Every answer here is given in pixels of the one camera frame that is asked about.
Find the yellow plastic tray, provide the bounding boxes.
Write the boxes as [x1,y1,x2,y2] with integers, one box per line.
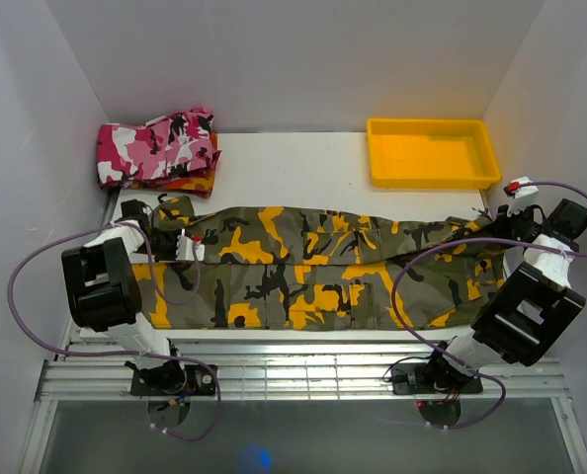
[367,118,501,191]

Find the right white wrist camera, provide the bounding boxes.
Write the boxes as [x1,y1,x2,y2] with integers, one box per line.
[504,177,539,214]

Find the orange camouflage folded trousers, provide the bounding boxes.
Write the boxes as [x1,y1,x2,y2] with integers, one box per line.
[124,131,221,198]

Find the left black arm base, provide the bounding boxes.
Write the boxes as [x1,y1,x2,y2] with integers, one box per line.
[125,361,216,428]

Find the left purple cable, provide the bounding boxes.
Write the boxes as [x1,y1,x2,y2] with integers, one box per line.
[6,219,223,441]

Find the pink camouflage folded trousers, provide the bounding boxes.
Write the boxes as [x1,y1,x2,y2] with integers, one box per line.
[96,108,216,188]

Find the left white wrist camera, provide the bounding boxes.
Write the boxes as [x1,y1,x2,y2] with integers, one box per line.
[175,234,206,262]

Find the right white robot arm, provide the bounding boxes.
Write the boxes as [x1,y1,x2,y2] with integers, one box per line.
[422,198,587,392]

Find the olive yellow camouflage trousers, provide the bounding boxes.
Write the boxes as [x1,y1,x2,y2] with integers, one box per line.
[133,197,505,331]

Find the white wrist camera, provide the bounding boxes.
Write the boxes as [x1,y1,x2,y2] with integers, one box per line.
[504,177,539,214]
[175,234,206,262]

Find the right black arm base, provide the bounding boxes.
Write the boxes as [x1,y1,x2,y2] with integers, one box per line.
[389,363,483,428]

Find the aluminium rail frame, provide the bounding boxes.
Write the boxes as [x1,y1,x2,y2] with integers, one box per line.
[18,328,587,473]

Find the purple cable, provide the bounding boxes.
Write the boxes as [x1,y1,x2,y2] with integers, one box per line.
[375,180,587,431]
[6,219,223,441]

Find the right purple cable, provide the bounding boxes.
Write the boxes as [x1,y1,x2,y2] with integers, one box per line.
[375,180,587,431]

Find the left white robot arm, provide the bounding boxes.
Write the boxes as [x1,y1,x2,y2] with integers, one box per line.
[61,199,204,395]

